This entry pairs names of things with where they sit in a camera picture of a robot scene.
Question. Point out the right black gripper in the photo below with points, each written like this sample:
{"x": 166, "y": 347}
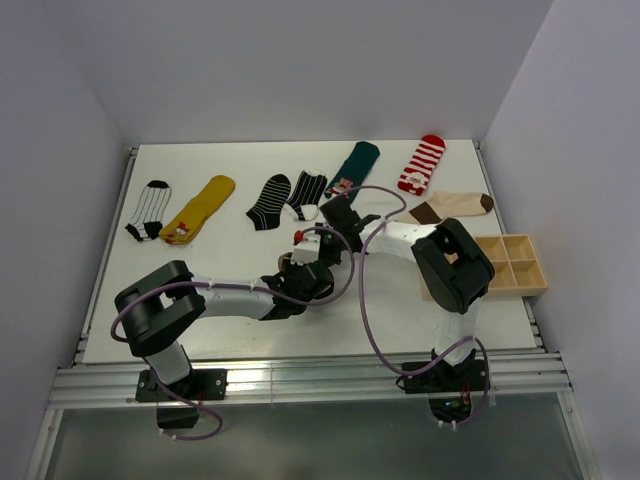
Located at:
{"x": 330, "y": 259}

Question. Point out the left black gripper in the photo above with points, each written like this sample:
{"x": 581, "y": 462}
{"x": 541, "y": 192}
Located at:
{"x": 290, "y": 268}

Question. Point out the tan sock with maroon stripes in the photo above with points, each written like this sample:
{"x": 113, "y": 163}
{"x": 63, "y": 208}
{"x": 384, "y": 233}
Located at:
{"x": 285, "y": 263}

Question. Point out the cream and brown sock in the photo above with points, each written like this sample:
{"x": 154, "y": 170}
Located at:
{"x": 442, "y": 205}

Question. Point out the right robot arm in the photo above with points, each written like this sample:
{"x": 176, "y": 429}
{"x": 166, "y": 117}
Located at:
{"x": 455, "y": 270}

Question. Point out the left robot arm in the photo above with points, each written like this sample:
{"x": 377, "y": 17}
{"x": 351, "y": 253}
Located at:
{"x": 156, "y": 310}

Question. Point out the black vertical-striped ankle sock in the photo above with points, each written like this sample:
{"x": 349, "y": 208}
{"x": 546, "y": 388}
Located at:
{"x": 303, "y": 202}

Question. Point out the black horizontal-striped ankle sock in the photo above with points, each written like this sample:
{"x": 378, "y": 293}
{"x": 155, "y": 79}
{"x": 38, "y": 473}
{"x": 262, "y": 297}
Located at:
{"x": 266, "y": 212}

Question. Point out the dark green reindeer sock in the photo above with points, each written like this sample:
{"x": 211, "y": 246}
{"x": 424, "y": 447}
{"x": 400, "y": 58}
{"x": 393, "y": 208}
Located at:
{"x": 353, "y": 171}

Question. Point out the red white striped santa sock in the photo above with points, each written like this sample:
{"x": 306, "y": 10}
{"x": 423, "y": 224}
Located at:
{"x": 415, "y": 177}

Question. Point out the mustard yellow sock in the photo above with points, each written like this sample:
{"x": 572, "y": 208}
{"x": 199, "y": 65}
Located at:
{"x": 186, "y": 225}

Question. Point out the white black vertical-striped sock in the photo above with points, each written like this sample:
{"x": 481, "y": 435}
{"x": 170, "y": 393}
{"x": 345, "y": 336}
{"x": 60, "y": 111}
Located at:
{"x": 147, "y": 220}

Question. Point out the wooden compartment tray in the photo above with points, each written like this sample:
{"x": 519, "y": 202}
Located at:
{"x": 518, "y": 272}

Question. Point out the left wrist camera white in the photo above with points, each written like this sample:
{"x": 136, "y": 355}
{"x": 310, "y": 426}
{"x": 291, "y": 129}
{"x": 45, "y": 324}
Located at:
{"x": 306, "y": 248}

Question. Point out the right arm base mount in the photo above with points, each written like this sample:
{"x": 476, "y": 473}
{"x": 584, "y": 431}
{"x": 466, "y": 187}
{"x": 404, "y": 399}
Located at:
{"x": 459, "y": 383}

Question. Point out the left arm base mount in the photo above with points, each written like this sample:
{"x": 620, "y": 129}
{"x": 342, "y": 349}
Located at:
{"x": 182, "y": 404}

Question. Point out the aluminium table frame rail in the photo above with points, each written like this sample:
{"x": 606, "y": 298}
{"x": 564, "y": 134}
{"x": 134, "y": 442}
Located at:
{"x": 359, "y": 378}

